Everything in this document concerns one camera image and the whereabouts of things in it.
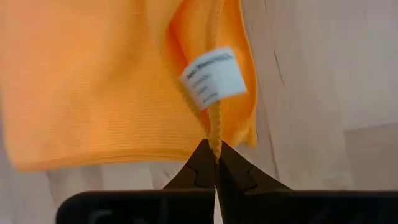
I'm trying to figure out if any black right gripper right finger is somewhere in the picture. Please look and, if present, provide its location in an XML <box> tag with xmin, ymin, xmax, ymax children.
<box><xmin>217</xmin><ymin>141</ymin><xmax>292</xmax><ymax>224</ymax></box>

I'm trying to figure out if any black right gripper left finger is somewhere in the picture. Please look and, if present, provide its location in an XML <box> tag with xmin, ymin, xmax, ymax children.
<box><xmin>163</xmin><ymin>139</ymin><xmax>216</xmax><ymax>190</ymax></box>

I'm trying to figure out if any yellow-orange microfiber towel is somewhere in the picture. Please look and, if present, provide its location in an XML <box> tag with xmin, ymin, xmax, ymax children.
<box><xmin>0</xmin><ymin>0</ymin><xmax>259</xmax><ymax>172</ymax></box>

